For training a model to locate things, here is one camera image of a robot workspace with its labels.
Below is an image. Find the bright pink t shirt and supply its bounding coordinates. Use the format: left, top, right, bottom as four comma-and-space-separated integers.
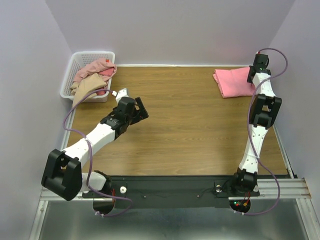
212, 67, 256, 99

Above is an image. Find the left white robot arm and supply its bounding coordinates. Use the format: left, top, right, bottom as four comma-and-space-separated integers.
41, 95, 149, 201

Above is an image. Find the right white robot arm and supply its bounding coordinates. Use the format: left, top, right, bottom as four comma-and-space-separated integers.
230, 52, 282, 195

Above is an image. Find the red t shirt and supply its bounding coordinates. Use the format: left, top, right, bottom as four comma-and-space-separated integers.
96, 58, 117, 89

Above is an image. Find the beige t shirt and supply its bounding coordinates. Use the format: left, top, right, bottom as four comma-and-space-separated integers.
70, 73, 107, 107

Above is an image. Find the dusty pink t shirt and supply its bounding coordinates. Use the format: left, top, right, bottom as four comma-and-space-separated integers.
72, 57, 118, 83

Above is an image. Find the white plastic laundry basket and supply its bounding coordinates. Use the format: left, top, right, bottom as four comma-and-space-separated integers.
60, 50, 116, 101

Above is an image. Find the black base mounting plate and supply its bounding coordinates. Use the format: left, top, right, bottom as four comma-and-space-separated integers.
82, 175, 261, 210

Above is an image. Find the aluminium frame rail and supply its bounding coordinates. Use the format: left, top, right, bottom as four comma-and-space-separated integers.
257, 178, 311, 199

